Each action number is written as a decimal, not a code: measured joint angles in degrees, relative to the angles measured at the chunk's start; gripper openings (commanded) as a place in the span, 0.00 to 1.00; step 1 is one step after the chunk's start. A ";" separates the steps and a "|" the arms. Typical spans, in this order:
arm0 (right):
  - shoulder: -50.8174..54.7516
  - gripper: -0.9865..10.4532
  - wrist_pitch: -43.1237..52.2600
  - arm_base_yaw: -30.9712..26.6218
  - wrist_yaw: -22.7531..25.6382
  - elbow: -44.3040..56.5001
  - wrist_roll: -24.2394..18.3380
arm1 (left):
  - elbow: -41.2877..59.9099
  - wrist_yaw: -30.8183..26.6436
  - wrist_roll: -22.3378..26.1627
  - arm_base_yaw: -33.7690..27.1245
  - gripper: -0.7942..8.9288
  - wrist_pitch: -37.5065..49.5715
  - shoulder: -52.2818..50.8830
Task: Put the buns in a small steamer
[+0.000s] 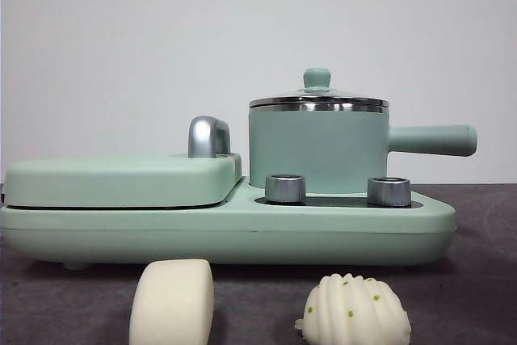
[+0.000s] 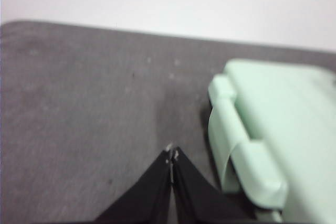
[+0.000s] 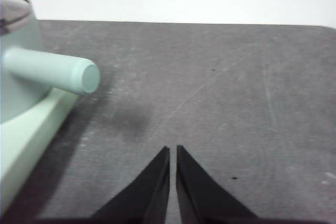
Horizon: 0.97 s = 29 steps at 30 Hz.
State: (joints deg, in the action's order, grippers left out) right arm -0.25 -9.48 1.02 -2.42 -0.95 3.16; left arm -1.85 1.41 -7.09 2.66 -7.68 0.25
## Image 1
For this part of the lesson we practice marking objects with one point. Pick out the glass pot lid green knob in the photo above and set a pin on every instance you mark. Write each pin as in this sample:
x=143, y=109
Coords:
x=317, y=78

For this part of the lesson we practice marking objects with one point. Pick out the silver control knob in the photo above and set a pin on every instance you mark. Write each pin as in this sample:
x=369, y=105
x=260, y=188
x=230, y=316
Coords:
x=388, y=191
x=284, y=189

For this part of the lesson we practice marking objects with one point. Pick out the mint green griddle lid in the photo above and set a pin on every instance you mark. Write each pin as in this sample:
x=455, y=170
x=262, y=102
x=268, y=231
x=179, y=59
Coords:
x=121, y=179

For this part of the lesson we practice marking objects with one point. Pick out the mint green breakfast maker base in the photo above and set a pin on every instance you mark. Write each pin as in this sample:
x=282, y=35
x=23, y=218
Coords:
x=242, y=236

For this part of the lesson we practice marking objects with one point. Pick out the plain white steamed bun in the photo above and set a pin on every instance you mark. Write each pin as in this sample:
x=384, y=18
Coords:
x=171, y=304

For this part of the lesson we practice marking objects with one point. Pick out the pleated white bun green dots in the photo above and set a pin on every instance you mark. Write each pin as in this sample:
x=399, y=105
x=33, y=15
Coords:
x=355, y=316

